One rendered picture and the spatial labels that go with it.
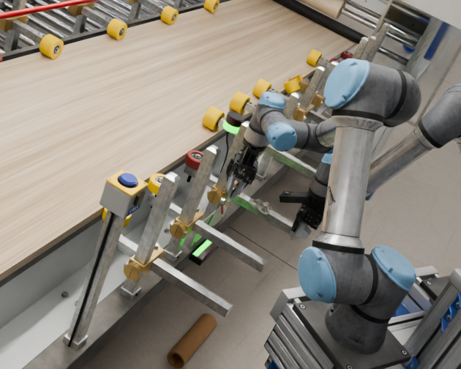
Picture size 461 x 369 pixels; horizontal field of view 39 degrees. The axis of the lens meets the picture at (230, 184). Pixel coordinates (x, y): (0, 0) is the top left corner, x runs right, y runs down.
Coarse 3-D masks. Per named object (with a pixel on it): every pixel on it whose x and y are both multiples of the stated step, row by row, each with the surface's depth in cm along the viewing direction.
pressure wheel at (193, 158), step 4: (188, 152) 231; (192, 152) 232; (196, 152) 233; (200, 152) 234; (188, 156) 229; (192, 156) 230; (196, 156) 231; (200, 156) 232; (184, 160) 231; (188, 160) 229; (192, 160) 228; (196, 160) 228; (200, 160) 229; (188, 164) 229; (192, 164) 228; (196, 164) 228; (192, 168) 229; (196, 168) 229; (188, 176) 235; (188, 180) 236
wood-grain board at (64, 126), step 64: (256, 0) 427; (0, 64) 236; (64, 64) 254; (128, 64) 275; (192, 64) 299; (256, 64) 329; (320, 64) 364; (0, 128) 203; (64, 128) 216; (128, 128) 231; (192, 128) 248; (0, 192) 178; (64, 192) 188; (0, 256) 158
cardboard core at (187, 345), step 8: (200, 320) 287; (208, 320) 288; (192, 328) 282; (200, 328) 282; (208, 328) 285; (184, 336) 277; (192, 336) 276; (200, 336) 279; (176, 344) 272; (184, 344) 271; (192, 344) 273; (200, 344) 279; (176, 352) 266; (184, 352) 268; (192, 352) 272; (168, 360) 270; (176, 360) 272; (184, 360) 266
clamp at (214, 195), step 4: (212, 188) 225; (216, 188) 225; (208, 192) 225; (212, 192) 223; (216, 192) 223; (220, 192) 224; (224, 192) 224; (208, 196) 225; (212, 196) 224; (216, 196) 223; (220, 196) 223; (224, 196) 226; (212, 200) 225; (216, 200) 224
